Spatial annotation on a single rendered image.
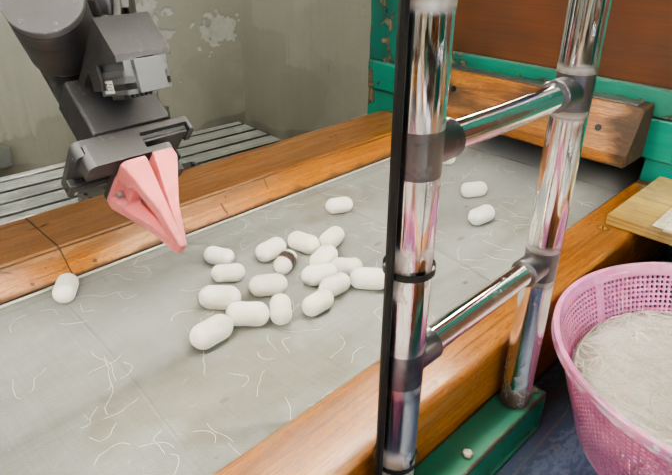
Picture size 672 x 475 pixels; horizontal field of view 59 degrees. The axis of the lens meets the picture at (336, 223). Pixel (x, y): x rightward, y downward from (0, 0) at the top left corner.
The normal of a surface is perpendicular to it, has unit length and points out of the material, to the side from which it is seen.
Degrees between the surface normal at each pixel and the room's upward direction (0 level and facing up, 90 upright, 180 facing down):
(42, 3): 46
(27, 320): 0
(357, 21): 90
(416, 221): 90
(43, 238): 0
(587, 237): 0
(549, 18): 89
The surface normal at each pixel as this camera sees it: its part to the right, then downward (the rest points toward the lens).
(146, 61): 0.69, 0.12
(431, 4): 0.00, 0.46
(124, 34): 0.47, -0.45
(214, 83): 0.65, 0.35
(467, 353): 0.00, -0.89
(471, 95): -0.65, -0.05
